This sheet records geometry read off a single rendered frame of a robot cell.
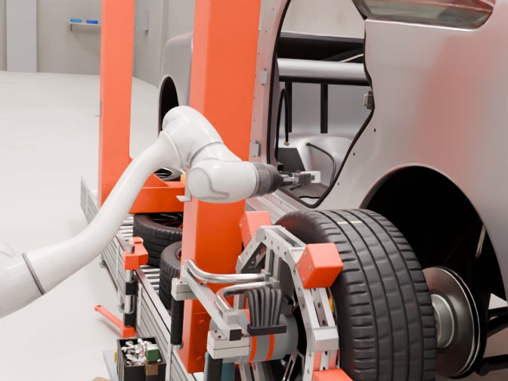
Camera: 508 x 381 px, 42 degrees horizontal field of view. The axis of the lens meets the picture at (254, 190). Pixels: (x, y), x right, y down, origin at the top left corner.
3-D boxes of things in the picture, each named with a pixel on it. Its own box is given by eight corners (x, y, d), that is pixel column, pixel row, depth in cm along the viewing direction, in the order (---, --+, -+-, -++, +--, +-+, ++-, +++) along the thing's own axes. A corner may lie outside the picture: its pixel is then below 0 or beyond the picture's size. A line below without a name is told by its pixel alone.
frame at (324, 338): (323, 481, 161) (348, 273, 149) (298, 486, 159) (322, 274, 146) (246, 372, 210) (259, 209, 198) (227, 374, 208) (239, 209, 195)
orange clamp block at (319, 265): (331, 287, 159) (345, 266, 153) (302, 289, 156) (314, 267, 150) (322, 263, 163) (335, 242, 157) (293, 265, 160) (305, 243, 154)
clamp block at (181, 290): (206, 298, 184) (207, 280, 183) (175, 301, 181) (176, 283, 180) (201, 292, 189) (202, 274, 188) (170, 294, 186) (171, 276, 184)
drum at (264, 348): (297, 367, 175) (302, 318, 172) (221, 376, 167) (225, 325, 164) (277, 343, 188) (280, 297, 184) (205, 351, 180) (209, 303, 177)
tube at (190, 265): (271, 287, 176) (274, 249, 173) (201, 292, 168) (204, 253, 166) (247, 264, 191) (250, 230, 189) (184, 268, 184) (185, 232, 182)
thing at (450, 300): (455, 399, 191) (497, 318, 175) (433, 402, 188) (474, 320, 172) (401, 321, 216) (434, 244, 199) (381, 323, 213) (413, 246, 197)
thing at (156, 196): (209, 211, 416) (213, 158, 408) (127, 213, 397) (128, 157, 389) (202, 204, 431) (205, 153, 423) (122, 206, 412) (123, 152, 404)
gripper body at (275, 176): (246, 193, 166) (271, 191, 173) (271, 195, 161) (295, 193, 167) (247, 163, 166) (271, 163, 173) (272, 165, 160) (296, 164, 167)
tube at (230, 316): (302, 318, 158) (306, 277, 155) (226, 325, 151) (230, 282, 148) (274, 290, 174) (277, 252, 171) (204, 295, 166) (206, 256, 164)
